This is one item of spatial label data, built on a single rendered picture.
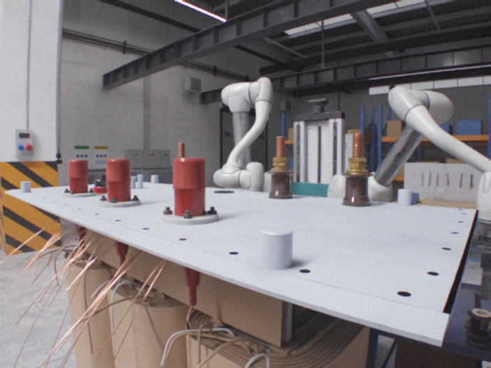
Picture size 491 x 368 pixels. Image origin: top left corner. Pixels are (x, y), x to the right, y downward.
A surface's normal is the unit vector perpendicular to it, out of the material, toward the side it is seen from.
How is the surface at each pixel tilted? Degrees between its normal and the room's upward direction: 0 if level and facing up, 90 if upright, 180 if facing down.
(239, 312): 90
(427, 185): 90
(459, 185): 90
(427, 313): 11
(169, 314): 90
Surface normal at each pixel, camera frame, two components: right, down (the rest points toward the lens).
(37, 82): 0.76, 0.05
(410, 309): -0.12, -0.97
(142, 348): -0.36, 0.07
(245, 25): -0.65, 0.06
